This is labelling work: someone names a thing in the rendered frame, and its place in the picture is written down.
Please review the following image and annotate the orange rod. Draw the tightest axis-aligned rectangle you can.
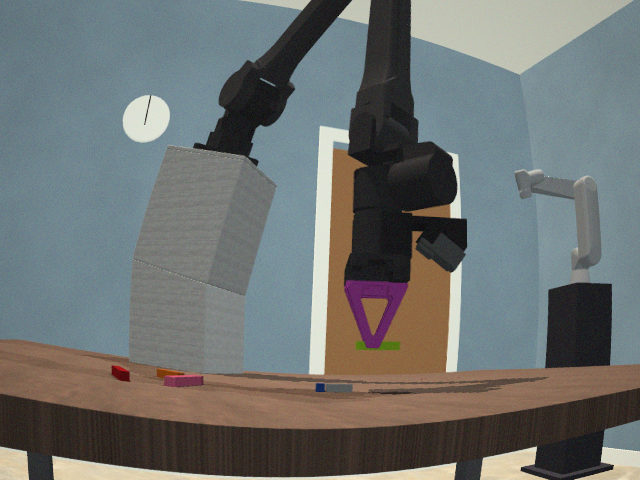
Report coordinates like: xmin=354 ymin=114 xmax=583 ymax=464
xmin=157 ymin=369 xmax=184 ymax=378

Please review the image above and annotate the red block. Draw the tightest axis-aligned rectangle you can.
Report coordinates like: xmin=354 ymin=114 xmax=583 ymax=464
xmin=112 ymin=365 xmax=130 ymax=382

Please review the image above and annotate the lime green rod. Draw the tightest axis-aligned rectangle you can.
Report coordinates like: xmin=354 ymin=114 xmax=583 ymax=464
xmin=355 ymin=341 xmax=400 ymax=350

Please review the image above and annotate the pink rectangular block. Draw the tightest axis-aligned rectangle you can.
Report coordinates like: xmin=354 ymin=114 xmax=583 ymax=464
xmin=164 ymin=375 xmax=203 ymax=387

